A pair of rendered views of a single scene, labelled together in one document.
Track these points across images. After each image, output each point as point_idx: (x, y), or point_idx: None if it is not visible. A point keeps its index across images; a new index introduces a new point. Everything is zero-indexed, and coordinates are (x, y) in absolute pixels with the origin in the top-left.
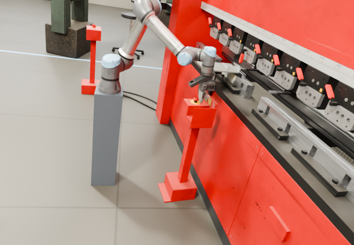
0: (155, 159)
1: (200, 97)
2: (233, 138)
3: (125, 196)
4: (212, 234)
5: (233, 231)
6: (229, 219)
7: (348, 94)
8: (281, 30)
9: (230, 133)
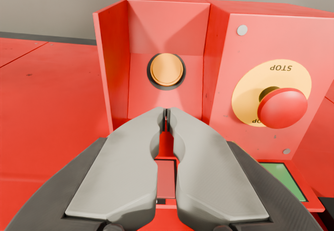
0: None
1: (132, 138)
2: (34, 144)
3: None
4: (82, 29)
5: (28, 47)
6: (41, 51)
7: None
8: None
9: (63, 149)
